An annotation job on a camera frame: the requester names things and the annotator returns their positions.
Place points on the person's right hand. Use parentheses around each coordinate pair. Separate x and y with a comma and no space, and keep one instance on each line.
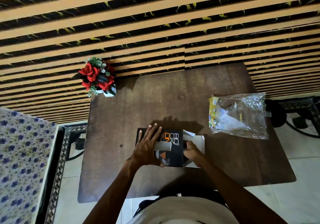
(193,153)

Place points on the person's left hand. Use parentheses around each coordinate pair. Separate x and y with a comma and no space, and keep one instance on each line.
(146,148)

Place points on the person's left thumb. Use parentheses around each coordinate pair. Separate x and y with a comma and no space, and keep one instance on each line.
(159,161)

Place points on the person's left middle finger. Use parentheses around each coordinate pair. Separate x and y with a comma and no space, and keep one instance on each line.
(154,132)

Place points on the person's right fingers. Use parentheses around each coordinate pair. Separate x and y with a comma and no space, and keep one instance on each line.
(187,149)

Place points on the person's left little finger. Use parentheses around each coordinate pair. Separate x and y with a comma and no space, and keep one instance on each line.
(140,136)

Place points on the black cardboard box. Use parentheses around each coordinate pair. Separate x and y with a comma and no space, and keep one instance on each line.
(172,156)

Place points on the person's left forearm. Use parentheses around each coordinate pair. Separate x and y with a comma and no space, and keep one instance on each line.
(117,191)

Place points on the person's right forearm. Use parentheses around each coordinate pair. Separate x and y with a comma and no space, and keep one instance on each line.
(232,193)

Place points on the yellow packet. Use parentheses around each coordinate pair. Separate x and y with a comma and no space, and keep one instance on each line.
(212,113)

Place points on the person's white shirt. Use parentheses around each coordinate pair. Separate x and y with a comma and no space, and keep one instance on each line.
(185,211)

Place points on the clear plastic bag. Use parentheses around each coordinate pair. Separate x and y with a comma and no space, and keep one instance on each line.
(240,116)

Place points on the red rose flower pot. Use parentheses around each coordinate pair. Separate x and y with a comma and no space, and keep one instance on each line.
(97,77)

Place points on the black metal stand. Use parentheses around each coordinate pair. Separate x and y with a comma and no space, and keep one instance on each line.
(295,113)

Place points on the blue floral bed sheet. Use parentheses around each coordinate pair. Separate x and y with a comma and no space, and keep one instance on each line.
(22,166)

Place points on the black metal frame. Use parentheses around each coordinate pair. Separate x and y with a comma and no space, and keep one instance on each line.
(76,145)

